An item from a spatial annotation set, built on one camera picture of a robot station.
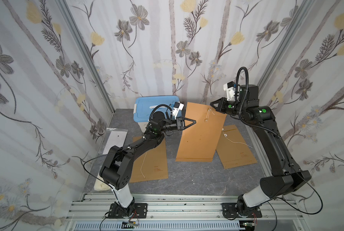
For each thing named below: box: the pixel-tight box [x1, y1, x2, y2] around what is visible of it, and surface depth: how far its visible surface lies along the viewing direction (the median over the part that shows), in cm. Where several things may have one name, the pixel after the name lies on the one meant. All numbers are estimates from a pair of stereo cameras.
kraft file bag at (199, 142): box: [175, 102, 228, 163], surface depth 75 cm
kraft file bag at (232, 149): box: [215, 124, 258, 170], surface depth 97 cm
